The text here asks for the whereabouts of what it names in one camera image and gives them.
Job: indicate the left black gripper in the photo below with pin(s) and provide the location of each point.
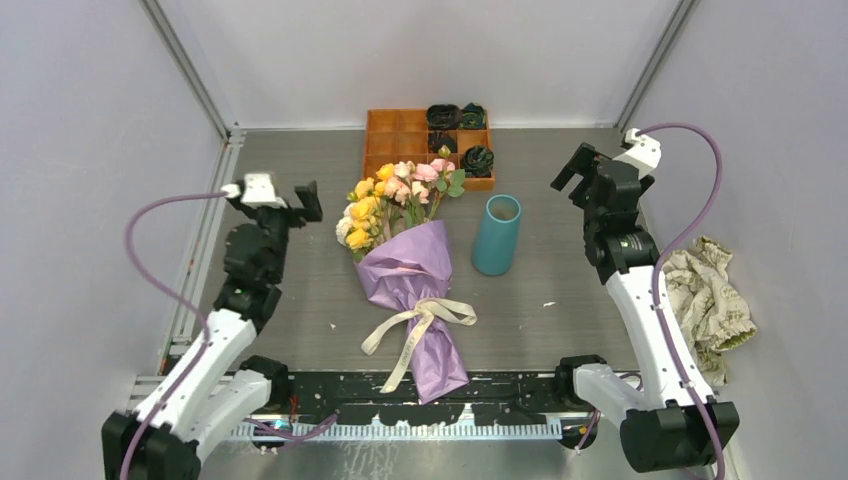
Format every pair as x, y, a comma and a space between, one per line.
307, 197

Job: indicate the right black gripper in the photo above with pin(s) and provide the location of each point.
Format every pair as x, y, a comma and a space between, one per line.
584, 162

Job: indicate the yellow pink flower bunch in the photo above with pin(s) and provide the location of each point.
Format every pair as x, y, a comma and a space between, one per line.
400, 196

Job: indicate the purple wrapping paper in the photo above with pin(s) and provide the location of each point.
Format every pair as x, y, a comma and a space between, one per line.
413, 265

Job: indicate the cream ribbon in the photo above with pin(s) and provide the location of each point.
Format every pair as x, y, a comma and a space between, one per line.
426, 311

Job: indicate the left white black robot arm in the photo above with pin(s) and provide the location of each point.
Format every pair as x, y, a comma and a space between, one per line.
171, 433

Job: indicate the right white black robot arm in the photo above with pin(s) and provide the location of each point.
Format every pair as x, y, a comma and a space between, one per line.
673, 421

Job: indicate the teal vase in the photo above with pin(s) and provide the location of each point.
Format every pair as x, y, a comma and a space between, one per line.
496, 239

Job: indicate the orange compartment tray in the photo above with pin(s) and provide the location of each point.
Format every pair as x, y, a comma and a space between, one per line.
394, 135

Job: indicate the dark rolled cloth front-right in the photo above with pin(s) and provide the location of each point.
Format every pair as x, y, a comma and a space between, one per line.
478, 161

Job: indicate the dark rolled cloth back-right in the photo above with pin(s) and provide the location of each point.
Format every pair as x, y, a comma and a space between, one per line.
474, 117

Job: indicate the dark rolled cloth middle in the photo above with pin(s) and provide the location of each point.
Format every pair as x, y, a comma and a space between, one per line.
439, 139

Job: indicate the dark rolled cloth back-left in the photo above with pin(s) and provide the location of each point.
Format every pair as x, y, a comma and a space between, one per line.
441, 117

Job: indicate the crumpled cream patterned cloth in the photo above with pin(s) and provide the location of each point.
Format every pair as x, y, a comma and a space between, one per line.
713, 316

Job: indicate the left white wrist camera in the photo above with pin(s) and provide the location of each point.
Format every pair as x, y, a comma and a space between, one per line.
254, 190

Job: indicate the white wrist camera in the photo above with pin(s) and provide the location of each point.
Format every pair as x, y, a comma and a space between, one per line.
254, 190
640, 151

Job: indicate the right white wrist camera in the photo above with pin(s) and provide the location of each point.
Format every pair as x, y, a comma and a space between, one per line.
640, 151

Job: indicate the aluminium front rail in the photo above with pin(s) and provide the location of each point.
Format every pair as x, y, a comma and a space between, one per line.
349, 406

